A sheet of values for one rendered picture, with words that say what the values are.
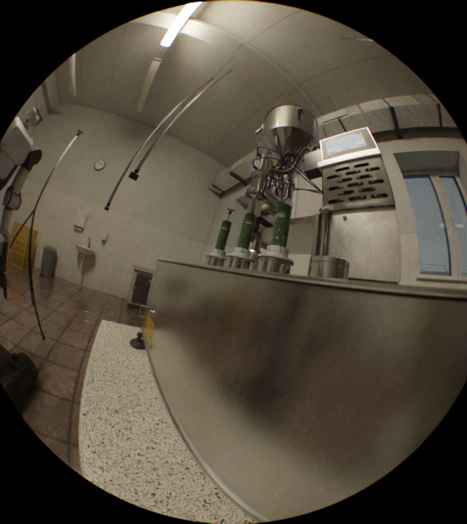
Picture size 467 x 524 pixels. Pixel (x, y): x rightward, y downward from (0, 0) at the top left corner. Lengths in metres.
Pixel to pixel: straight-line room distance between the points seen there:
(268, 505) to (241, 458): 0.06
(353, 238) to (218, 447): 0.35
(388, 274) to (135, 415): 0.47
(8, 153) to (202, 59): 3.36
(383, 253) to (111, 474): 0.49
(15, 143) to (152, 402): 1.13
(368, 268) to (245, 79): 3.61
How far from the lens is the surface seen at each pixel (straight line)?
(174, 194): 4.22
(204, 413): 0.17
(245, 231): 0.39
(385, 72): 3.85
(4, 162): 1.07
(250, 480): 0.16
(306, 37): 3.50
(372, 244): 0.31
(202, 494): 0.27
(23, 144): 1.10
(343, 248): 0.32
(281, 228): 0.31
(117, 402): 0.34
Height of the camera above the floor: 1.01
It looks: 8 degrees up
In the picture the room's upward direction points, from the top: 14 degrees clockwise
